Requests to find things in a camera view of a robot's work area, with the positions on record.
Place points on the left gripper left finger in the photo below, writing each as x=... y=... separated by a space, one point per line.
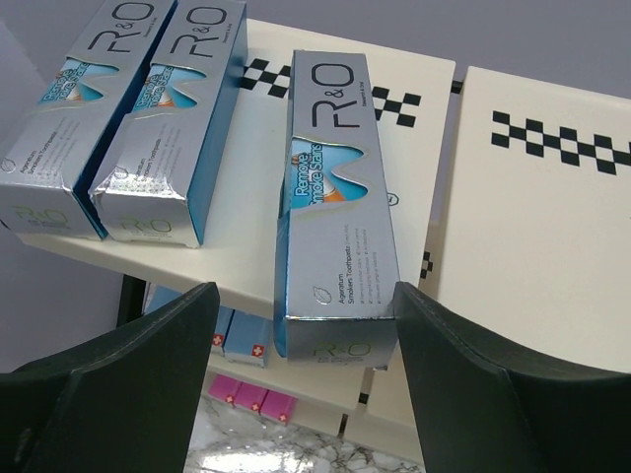
x=122 y=402

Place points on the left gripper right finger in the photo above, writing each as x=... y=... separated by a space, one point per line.
x=512 y=384

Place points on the pink toothpaste box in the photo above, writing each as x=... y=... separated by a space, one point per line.
x=250 y=397
x=224 y=388
x=278 y=407

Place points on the light blue toothpaste box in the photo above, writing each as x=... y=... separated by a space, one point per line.
x=157 y=297
x=223 y=323
x=248 y=339

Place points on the pink toothpaste box back side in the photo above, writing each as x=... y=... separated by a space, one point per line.
x=278 y=407

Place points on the blue metallic toothpaste box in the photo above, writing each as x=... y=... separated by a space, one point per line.
x=335 y=263

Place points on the silver blue R&O box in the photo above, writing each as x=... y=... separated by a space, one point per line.
x=158 y=175

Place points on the beige three-tier shelf rack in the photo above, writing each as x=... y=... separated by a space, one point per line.
x=528 y=247

